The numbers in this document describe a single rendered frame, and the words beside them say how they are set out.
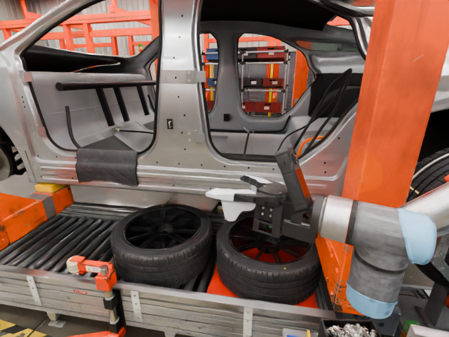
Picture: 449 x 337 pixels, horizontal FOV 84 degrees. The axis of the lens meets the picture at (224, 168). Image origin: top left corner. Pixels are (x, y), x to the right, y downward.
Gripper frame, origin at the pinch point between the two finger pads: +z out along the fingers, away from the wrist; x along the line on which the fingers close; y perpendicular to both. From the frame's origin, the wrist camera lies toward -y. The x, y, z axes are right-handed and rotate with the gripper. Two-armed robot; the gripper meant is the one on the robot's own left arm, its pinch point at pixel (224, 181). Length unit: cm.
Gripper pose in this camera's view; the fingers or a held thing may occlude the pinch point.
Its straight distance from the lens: 53.2
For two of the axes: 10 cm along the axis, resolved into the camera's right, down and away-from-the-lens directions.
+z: -8.7, -1.7, 4.7
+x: 4.9, -1.6, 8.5
